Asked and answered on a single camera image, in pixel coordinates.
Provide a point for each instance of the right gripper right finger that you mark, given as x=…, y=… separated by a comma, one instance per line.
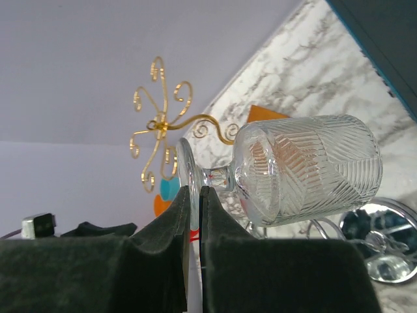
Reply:
x=243, y=274

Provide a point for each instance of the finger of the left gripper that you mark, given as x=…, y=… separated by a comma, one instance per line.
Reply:
x=86, y=229

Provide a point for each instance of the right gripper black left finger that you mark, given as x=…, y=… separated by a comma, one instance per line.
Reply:
x=146, y=272

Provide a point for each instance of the orange wine glass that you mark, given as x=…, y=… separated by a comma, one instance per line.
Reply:
x=160, y=205

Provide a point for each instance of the red wine glass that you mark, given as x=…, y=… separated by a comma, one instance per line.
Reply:
x=194, y=235

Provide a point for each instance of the blue wine glass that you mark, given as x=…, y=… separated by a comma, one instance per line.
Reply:
x=169, y=188

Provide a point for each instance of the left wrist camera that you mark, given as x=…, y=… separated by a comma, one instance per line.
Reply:
x=38, y=226

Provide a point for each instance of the gold wire wine glass rack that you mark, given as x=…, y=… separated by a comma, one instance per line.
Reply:
x=161, y=125

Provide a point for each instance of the chrome wire glass rack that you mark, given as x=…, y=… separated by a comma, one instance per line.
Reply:
x=383, y=231

